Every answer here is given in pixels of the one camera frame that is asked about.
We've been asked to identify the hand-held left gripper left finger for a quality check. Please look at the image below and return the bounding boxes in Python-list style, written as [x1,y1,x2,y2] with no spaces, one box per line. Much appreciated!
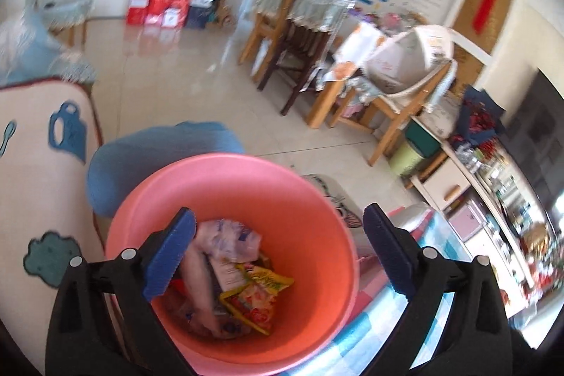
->
[44,206,197,376]

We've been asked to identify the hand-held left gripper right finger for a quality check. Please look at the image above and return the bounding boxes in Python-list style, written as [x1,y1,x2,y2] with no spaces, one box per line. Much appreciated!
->
[362,203,514,376]

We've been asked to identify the white printed packet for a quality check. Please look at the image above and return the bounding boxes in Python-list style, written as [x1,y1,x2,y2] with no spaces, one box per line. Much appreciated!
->
[180,246,221,335]

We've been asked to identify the white blue pouch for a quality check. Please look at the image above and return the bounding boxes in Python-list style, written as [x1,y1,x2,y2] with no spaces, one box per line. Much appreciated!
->
[196,218,263,262]

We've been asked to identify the yellow snack bag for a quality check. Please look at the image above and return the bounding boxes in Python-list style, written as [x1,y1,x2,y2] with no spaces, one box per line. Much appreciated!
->
[219,264,294,335]

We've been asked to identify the pink plastic bucket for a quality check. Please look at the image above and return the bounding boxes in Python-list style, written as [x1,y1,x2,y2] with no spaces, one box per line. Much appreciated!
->
[105,153,360,365]

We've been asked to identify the pink storage box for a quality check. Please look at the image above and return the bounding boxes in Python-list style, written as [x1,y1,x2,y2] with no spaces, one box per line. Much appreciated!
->
[447,202,488,242]

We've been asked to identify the white cartoon print mat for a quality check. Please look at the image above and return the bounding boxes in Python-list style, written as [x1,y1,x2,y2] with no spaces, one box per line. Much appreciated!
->
[304,173,360,229]

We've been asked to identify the white television cabinet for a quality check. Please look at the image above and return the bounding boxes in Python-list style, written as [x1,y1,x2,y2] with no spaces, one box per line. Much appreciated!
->
[410,142,542,315]

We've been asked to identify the light green waste bin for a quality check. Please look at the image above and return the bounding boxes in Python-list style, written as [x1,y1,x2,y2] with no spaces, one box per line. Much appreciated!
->
[388,140,426,178]

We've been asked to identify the blue white checkered tablecloth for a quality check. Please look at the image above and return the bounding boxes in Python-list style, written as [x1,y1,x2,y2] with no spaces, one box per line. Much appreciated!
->
[282,206,512,376]

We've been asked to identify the dark green storage box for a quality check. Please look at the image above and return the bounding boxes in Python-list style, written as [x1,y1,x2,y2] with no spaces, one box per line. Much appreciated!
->
[404,121,442,156]

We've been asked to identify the light wooden chair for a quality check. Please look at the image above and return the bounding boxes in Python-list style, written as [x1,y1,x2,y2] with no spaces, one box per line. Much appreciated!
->
[328,61,459,165]
[238,0,296,66]

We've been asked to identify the white printed sack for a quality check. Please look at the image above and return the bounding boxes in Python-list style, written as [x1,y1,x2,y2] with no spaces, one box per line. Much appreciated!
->
[418,96,461,139]

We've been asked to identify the cream printed sofa cushion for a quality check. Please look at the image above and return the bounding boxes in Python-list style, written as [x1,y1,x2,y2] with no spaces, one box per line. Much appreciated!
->
[0,79,115,315]

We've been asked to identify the pink artificial flowers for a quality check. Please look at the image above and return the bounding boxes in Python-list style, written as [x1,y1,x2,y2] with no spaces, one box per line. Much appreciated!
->
[529,244,564,297]

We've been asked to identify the dining table with printed cloth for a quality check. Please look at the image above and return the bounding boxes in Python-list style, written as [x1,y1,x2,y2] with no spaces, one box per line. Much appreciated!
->
[308,24,384,128]

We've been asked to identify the dark blue flower bouquet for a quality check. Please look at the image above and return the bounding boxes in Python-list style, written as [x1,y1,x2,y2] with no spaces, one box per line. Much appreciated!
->
[454,87,507,143]

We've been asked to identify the black flat television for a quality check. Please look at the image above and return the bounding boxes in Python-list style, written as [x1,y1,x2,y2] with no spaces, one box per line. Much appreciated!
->
[498,68,564,209]

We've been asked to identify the white printed cloth bag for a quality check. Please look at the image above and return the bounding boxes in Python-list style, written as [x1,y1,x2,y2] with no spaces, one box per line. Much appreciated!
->
[362,26,454,95]

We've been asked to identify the dark wooden chair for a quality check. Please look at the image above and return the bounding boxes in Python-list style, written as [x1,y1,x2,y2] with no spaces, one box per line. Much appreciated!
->
[258,0,336,117]

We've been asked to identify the dark blue gift bag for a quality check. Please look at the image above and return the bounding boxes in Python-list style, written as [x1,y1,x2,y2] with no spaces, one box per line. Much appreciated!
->
[187,4,212,29]

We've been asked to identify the light blue cloth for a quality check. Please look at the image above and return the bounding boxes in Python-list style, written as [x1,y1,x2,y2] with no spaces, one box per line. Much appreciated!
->
[0,0,95,86]

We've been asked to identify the pale lace chair cover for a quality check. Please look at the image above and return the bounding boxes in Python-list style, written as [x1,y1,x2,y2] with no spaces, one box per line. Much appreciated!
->
[291,0,355,33]

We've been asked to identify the small brown wall panel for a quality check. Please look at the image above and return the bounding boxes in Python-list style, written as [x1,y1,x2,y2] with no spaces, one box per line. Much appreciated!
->
[449,45,485,95]

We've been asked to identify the large brown wall panel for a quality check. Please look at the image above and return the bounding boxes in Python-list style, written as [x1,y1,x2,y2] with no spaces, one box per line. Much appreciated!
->
[454,0,514,55]

